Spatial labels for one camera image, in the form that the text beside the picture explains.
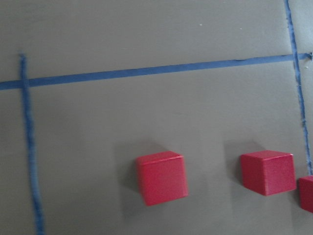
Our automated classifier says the red block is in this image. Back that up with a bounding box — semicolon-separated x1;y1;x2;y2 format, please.
298;175;313;212
240;150;296;196
135;151;188;206

